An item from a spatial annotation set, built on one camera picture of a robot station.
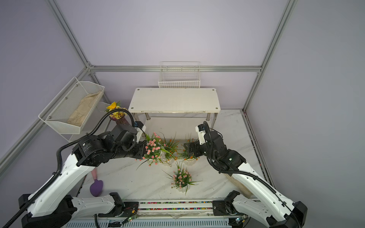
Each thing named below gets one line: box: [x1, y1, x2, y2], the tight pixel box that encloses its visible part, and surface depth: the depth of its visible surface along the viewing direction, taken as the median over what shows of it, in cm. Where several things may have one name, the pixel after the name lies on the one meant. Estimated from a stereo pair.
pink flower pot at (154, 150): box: [134, 132, 175, 171], surface depth 56 cm
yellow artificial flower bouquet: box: [104, 100, 128, 120], surface depth 90 cm
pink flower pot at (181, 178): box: [161, 161, 204, 196], surface depth 73 cm
